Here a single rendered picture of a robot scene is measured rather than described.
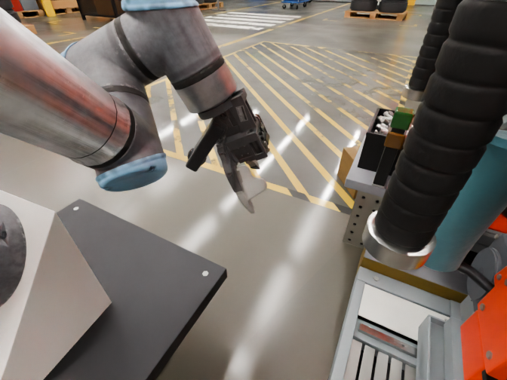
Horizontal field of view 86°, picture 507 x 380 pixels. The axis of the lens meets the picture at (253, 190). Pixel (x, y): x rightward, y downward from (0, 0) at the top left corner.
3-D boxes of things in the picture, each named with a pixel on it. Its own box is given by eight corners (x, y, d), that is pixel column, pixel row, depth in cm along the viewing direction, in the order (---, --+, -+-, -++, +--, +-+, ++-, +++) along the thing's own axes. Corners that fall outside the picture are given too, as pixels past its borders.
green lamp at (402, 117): (407, 131, 62) (414, 114, 59) (388, 127, 63) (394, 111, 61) (409, 124, 65) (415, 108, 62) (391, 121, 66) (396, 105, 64)
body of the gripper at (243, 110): (269, 160, 47) (238, 99, 41) (226, 175, 50) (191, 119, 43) (271, 139, 53) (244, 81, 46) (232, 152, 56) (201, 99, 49)
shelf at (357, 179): (407, 205, 72) (412, 196, 70) (343, 186, 78) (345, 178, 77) (416, 137, 102) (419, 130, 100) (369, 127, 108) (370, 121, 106)
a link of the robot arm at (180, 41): (126, 3, 40) (184, -33, 38) (175, 82, 47) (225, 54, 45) (103, 6, 33) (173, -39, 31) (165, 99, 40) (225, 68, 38)
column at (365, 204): (366, 249, 113) (400, 165, 87) (342, 241, 117) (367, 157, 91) (370, 234, 120) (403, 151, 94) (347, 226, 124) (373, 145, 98)
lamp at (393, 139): (400, 151, 65) (406, 135, 63) (382, 146, 66) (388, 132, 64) (401, 143, 68) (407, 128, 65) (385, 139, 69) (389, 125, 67)
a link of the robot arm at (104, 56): (56, 110, 36) (132, 66, 34) (42, 41, 39) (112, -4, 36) (110, 134, 45) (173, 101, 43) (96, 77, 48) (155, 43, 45)
